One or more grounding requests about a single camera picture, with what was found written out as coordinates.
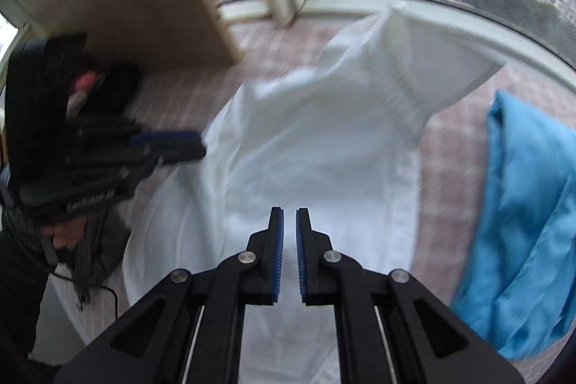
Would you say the white sock with pink tip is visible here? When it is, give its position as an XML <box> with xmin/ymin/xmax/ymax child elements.
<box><xmin>74</xmin><ymin>70</ymin><xmax>100</xmax><ymax>97</ymax></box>

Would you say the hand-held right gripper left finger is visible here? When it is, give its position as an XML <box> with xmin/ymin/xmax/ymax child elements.
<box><xmin>53</xmin><ymin>207</ymin><xmax>285</xmax><ymax>384</ymax></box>

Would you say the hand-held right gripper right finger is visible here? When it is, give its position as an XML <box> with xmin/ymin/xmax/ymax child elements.
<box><xmin>296</xmin><ymin>207</ymin><xmax>525</xmax><ymax>384</ymax></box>

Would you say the dark grey printed garment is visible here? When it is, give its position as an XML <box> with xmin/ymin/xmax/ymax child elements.
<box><xmin>72</xmin><ymin>204</ymin><xmax>133</xmax><ymax>304</ymax></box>

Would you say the person's left hand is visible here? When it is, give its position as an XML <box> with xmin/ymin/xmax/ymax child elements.
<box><xmin>47</xmin><ymin>220</ymin><xmax>91</xmax><ymax>265</ymax></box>

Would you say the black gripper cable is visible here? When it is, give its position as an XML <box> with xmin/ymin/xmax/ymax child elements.
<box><xmin>42</xmin><ymin>231</ymin><xmax>120</xmax><ymax>319</ymax></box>

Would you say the small black garment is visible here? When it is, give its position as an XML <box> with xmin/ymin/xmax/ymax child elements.
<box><xmin>96</xmin><ymin>64</ymin><xmax>145</xmax><ymax>128</ymax></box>

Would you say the person's left forearm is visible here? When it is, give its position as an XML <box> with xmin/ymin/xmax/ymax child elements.
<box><xmin>0</xmin><ymin>204</ymin><xmax>59</xmax><ymax>272</ymax></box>

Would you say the blue garment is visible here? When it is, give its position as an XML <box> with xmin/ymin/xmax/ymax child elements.
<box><xmin>451</xmin><ymin>91</ymin><xmax>576</xmax><ymax>362</ymax></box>

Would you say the person's dark jacket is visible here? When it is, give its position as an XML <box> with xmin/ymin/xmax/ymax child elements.
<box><xmin>0</xmin><ymin>258</ymin><xmax>68</xmax><ymax>384</ymax></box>

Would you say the white shirt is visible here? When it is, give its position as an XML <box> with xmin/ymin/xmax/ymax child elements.
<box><xmin>122</xmin><ymin>4</ymin><xmax>502</xmax><ymax>384</ymax></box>

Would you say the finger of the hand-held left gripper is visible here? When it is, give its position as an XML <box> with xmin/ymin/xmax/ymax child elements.
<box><xmin>130</xmin><ymin>131</ymin><xmax>203</xmax><ymax>145</ymax></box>
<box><xmin>135</xmin><ymin>141</ymin><xmax>208</xmax><ymax>163</ymax></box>

